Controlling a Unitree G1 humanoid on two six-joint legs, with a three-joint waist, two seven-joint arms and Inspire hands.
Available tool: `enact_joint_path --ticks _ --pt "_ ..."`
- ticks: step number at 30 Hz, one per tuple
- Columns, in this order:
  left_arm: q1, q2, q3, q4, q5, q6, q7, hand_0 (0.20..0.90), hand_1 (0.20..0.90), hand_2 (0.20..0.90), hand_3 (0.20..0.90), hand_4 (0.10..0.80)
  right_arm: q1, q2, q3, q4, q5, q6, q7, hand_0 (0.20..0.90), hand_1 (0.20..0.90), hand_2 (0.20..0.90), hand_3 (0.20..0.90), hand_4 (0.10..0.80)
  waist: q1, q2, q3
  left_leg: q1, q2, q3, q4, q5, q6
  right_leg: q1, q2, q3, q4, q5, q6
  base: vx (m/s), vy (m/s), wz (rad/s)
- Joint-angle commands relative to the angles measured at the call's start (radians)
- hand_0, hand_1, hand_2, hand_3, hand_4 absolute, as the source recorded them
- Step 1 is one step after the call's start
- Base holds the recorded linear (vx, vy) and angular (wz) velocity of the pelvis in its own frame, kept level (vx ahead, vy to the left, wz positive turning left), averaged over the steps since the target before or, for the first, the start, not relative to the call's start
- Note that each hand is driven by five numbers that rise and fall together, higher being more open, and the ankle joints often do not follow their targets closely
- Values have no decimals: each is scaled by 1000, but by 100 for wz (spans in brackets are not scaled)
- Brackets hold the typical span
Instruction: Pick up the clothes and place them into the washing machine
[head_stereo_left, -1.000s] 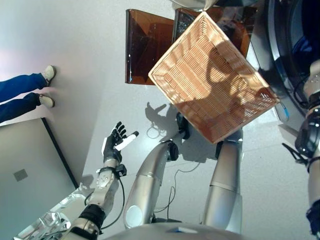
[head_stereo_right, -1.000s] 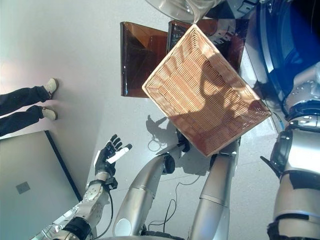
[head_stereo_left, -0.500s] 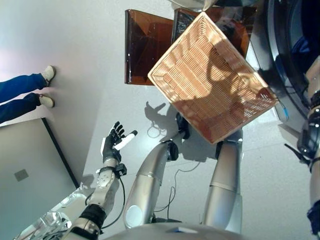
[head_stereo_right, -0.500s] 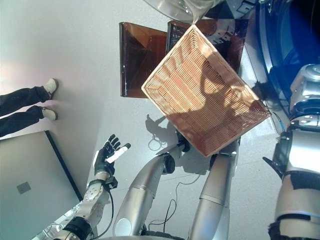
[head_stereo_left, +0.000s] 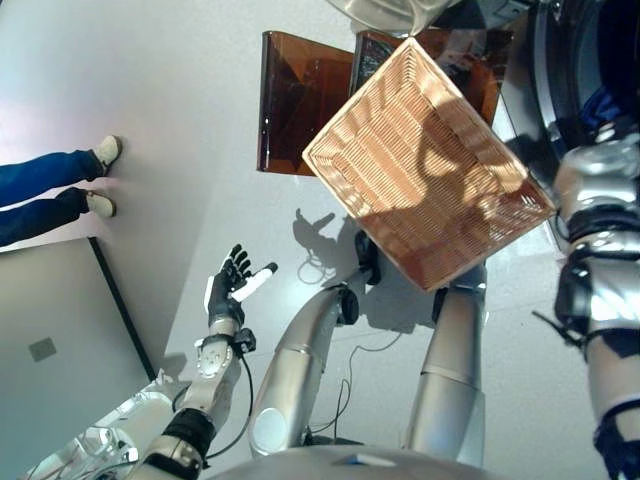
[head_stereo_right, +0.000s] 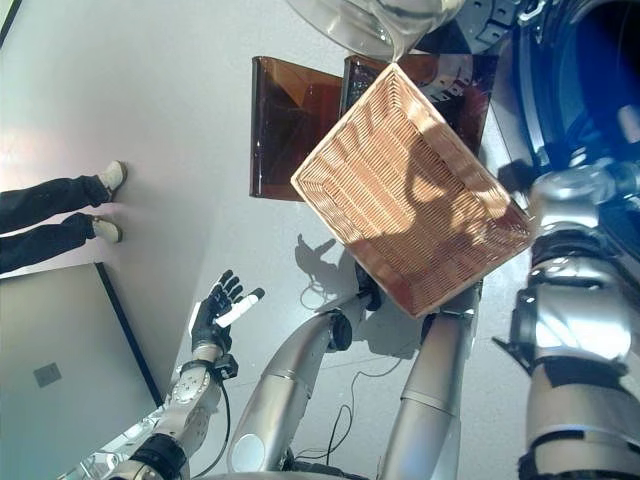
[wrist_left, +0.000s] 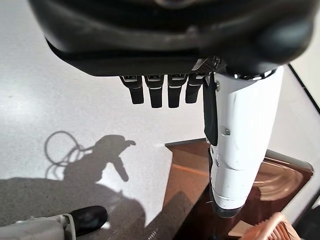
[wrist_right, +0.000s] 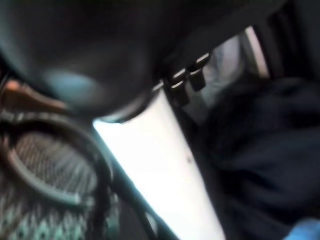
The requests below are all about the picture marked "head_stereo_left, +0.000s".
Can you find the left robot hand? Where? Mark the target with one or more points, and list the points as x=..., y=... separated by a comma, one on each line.
x=232, y=290

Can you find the grey robot torso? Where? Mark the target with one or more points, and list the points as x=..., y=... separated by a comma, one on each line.
x=350, y=465

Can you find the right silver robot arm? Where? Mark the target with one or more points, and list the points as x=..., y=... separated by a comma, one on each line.
x=600, y=280

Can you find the silver robot leg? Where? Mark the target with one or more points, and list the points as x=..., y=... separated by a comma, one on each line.
x=300, y=365
x=450, y=370

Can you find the white board with black edge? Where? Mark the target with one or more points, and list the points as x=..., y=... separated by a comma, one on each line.
x=65, y=330

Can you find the amber translucent acrylic stool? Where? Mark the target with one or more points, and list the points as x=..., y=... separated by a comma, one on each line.
x=295, y=105

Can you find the left silver robot leg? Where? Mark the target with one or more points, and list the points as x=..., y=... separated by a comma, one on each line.
x=300, y=365

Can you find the blue garment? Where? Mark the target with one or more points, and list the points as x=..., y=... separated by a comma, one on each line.
x=600, y=107

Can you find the right silver robot leg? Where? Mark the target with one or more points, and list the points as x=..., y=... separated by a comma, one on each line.
x=450, y=370

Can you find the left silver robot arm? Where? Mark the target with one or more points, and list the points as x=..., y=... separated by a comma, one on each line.
x=195, y=400

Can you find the grey front-load washing machine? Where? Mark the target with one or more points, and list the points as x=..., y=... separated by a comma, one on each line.
x=550, y=75

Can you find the rectangular wicker laundry basket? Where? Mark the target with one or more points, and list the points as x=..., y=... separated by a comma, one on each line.
x=425, y=165

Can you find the round glass washer door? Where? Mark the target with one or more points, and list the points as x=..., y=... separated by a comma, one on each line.
x=390, y=12

